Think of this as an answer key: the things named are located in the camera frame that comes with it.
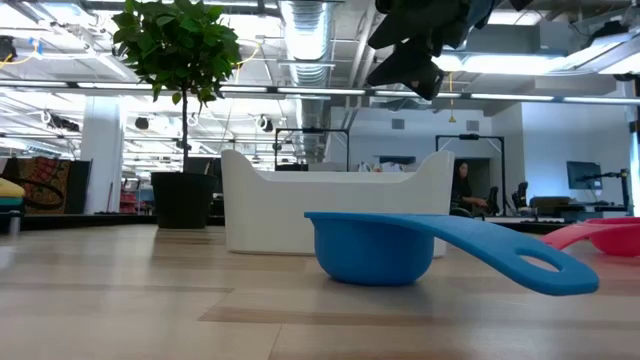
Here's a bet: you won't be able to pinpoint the white plastic basket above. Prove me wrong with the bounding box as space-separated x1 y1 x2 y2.
220 148 455 259

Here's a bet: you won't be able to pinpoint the blue measuring cup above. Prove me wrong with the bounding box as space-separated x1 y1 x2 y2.
304 211 600 297

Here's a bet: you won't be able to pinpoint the red measuring cup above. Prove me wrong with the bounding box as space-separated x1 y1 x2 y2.
539 216 640 258

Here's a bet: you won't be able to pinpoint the yellow measuring cup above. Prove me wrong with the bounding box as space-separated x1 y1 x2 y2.
0 178 26 199

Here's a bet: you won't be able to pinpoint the long ceiling light strip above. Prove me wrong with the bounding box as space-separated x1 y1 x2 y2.
0 78 640 106

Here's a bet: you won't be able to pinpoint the white floral bag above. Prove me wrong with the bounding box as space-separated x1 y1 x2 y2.
357 160 407 174

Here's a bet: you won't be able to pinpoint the person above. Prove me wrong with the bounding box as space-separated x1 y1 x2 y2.
449 158 490 217

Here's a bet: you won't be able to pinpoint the background black robot arms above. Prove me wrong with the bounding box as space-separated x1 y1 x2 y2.
487 180 531 217

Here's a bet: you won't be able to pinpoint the dark background desk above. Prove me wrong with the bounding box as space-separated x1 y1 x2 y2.
529 195 632 222

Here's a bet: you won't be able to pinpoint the black computer monitor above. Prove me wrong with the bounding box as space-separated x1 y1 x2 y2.
185 156 224 176

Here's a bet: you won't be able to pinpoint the green plant in black pot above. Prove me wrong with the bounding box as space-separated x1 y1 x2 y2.
112 0 242 230

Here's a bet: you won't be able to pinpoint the white pillar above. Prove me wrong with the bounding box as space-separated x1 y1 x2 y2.
79 95 126 215

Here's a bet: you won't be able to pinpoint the black panel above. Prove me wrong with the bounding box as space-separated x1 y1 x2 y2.
64 158 94 215

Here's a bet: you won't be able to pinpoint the yellow hanging cord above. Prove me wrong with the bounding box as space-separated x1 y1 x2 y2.
447 72 457 124

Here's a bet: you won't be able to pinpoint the black metal frame rig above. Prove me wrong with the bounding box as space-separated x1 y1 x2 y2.
434 133 506 217
273 127 351 174

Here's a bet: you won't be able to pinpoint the silver ventilation duct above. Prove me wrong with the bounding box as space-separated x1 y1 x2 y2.
277 0 335 164

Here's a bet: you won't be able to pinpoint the black aluminium table frame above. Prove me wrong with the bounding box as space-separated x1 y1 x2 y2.
0 212 640 235

